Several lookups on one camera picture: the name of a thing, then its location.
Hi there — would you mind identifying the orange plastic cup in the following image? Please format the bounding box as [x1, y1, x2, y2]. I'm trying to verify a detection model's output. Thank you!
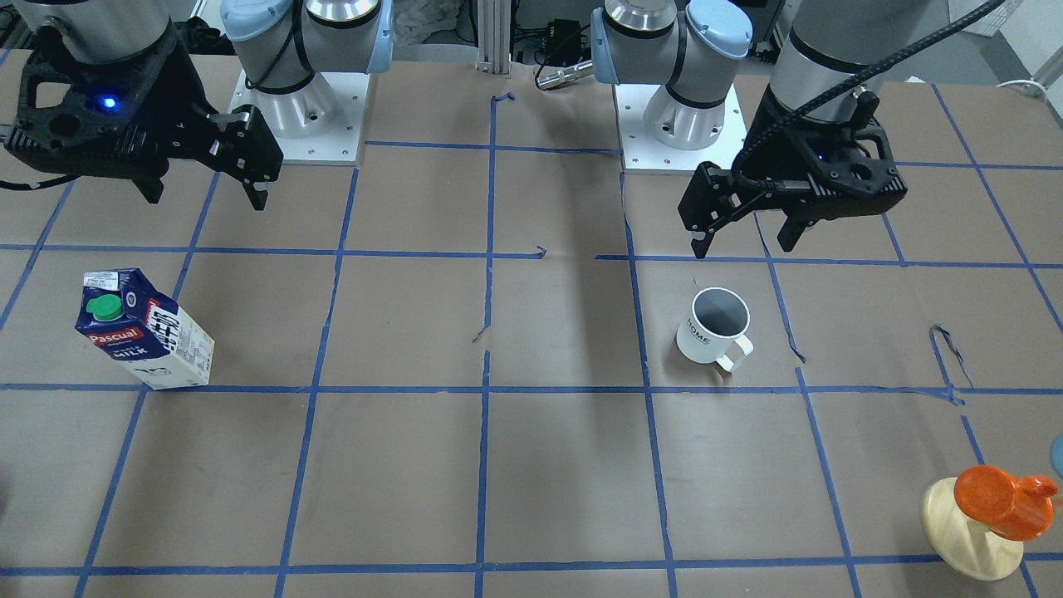
[954, 465, 1060, 542]

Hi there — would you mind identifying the blue white milk carton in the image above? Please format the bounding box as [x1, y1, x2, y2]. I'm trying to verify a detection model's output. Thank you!
[75, 268, 215, 390]

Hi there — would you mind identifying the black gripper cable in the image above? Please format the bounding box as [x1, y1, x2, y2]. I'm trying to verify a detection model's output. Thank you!
[731, 0, 1007, 194]

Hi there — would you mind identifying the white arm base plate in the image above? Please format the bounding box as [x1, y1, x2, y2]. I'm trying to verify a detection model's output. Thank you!
[614, 84, 747, 175]
[229, 71, 373, 166]

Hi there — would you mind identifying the white mug with grey inside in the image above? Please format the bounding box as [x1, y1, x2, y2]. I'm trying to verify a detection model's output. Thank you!
[676, 287, 755, 372]

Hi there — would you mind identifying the silver flashlight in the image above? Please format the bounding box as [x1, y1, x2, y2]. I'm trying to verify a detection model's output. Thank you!
[535, 59, 595, 91]

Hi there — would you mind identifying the aluminium frame post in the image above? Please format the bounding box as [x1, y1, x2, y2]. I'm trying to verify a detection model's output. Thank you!
[475, 0, 512, 78]

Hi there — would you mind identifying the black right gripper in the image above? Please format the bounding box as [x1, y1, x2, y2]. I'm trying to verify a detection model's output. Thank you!
[4, 23, 282, 211]

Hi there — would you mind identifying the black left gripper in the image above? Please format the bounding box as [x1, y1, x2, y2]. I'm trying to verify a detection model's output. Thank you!
[677, 91, 907, 260]

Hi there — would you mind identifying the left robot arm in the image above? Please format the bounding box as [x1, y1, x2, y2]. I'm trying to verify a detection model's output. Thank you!
[590, 1, 944, 257]

